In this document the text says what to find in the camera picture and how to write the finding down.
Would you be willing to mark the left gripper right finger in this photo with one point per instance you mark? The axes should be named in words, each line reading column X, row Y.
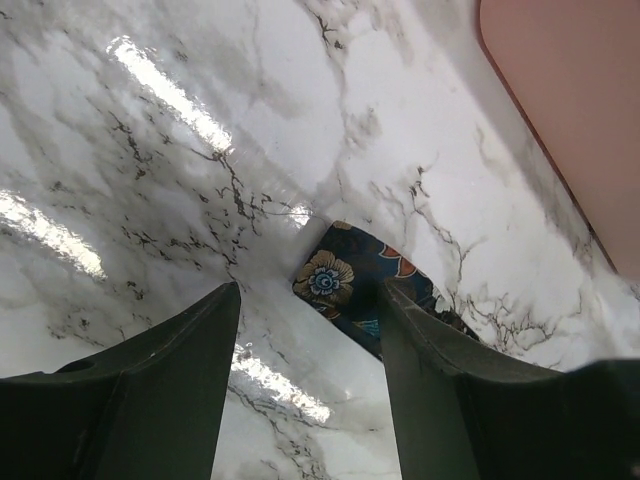
column 462, row 410

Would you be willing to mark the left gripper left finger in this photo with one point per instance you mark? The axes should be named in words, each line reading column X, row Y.
column 147, row 408

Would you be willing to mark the floral patterned necktie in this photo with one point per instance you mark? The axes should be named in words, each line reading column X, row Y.
column 343, row 273

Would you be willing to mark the pink compartment organizer tray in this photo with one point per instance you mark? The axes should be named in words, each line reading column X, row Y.
column 573, row 68

